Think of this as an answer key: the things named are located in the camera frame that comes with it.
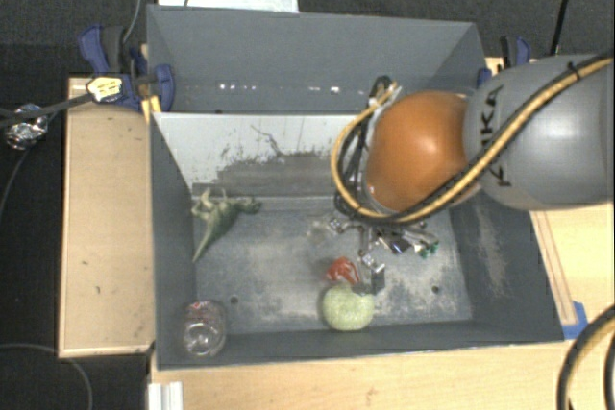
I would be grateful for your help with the green apple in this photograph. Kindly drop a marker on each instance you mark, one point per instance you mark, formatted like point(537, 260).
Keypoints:
point(347, 309)

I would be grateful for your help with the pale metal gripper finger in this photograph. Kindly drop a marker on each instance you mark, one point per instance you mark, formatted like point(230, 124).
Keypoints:
point(335, 224)
point(377, 278)

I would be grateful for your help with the pale wood flat board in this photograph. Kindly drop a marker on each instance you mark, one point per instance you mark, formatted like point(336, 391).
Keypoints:
point(105, 230)

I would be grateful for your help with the red lumpy object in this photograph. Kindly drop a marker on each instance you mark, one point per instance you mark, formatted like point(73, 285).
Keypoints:
point(340, 270)

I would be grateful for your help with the green toy dinosaur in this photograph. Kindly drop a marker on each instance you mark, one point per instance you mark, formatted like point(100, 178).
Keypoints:
point(222, 216)

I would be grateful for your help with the grey metal bin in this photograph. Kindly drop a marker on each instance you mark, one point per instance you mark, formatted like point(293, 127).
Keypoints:
point(288, 254)

